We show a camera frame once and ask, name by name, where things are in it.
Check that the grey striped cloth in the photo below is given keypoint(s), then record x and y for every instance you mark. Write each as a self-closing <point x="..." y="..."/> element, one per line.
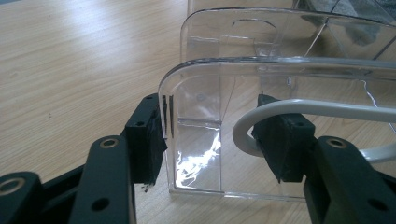
<point x="323" y="5"/>

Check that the clear acrylic organizer box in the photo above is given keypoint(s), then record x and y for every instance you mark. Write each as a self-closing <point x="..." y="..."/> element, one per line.
<point x="202" y="87"/>

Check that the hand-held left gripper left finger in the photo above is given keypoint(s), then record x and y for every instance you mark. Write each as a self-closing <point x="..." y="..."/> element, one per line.
<point x="146" y="140"/>

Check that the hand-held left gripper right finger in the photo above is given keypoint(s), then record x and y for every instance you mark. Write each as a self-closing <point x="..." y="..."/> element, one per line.
<point x="286" y="146"/>

